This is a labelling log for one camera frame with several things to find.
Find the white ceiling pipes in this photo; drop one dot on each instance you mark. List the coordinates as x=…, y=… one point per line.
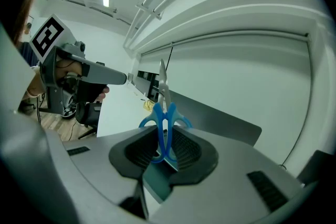
x=148, y=9

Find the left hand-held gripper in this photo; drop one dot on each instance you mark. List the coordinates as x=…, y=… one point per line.
x=47, y=36

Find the dark interior window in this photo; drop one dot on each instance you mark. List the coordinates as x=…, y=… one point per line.
x=149, y=84

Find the gold foil packet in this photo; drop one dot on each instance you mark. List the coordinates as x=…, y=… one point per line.
x=148, y=106

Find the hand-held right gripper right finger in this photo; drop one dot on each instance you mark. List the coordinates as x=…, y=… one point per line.
x=223, y=181

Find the person's left forearm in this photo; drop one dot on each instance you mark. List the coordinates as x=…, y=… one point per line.
x=35, y=85

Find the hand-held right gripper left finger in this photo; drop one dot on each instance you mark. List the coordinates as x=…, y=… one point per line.
x=105, y=165

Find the grey desk partition panel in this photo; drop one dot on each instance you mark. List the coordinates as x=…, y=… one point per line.
x=223, y=123

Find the large white roller blind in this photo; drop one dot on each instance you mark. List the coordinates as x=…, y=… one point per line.
x=236, y=91

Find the small white roller blind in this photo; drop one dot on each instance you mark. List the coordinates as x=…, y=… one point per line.
x=152, y=63

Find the person's left hand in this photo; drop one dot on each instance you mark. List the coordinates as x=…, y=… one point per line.
x=69, y=69

